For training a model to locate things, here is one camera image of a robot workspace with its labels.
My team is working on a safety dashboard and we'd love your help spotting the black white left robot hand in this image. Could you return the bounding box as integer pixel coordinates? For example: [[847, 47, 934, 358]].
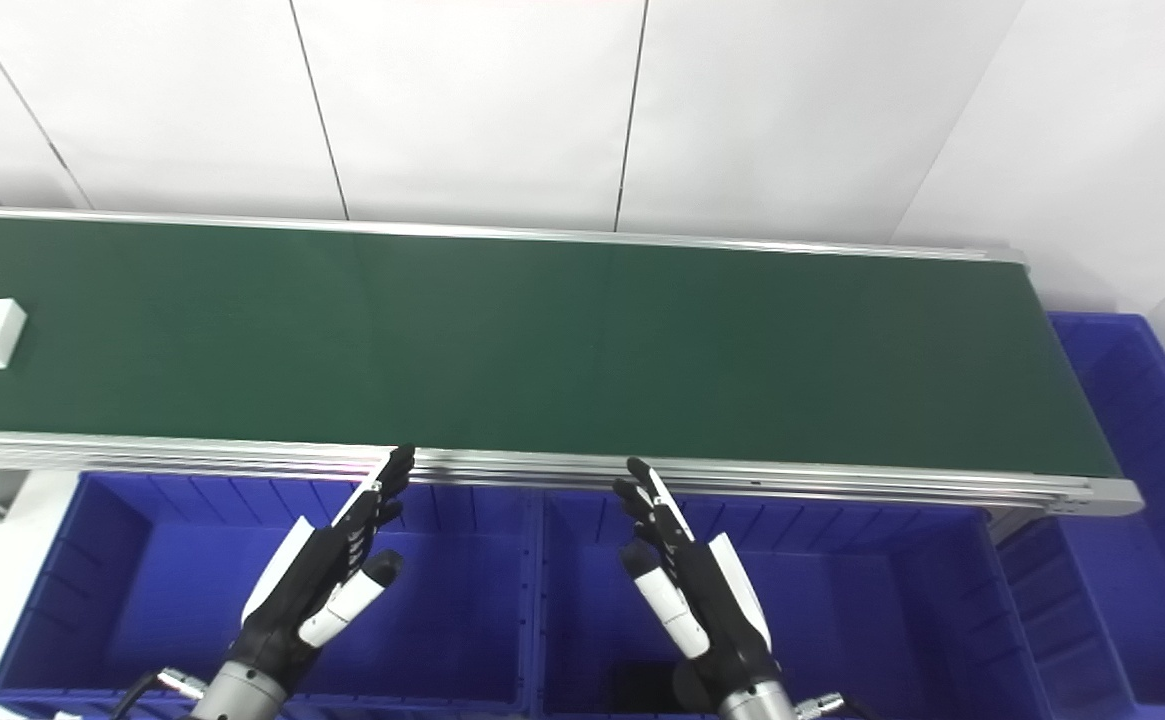
[[239, 445, 416, 677]]

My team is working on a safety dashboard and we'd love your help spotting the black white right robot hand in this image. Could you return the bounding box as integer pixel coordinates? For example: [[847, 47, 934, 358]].
[[612, 457, 783, 697]]

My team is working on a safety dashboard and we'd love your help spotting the blue plastic bin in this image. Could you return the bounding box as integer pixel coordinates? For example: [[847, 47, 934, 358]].
[[0, 472, 543, 720], [997, 312, 1165, 720], [532, 488, 1053, 720]]

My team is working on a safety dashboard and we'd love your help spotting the green conveyor belt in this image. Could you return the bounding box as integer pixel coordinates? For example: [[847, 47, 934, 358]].
[[0, 205, 1143, 521], [0, 215, 1123, 479]]

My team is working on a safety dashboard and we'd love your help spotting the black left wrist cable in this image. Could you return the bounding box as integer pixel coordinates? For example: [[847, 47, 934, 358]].
[[107, 667, 209, 720]]

